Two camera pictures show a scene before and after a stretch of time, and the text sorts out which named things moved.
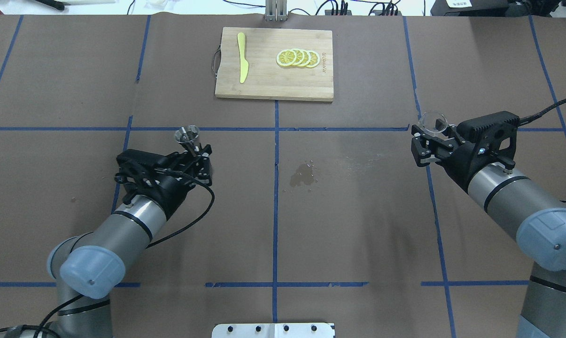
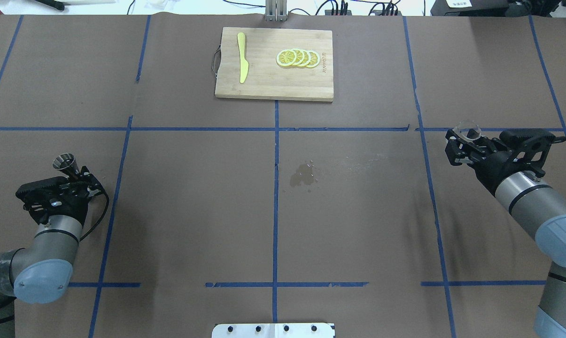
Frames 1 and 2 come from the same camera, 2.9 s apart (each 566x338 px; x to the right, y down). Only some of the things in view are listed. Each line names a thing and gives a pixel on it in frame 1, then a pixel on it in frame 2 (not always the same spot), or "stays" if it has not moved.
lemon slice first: (285, 57) stays
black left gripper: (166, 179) → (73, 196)
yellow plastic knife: (244, 65) stays
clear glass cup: (434, 123) → (468, 129)
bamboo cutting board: (265, 79) stays
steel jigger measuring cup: (187, 136) → (66, 163)
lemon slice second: (300, 57) stays
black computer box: (475, 8) stays
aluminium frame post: (275, 11) stays
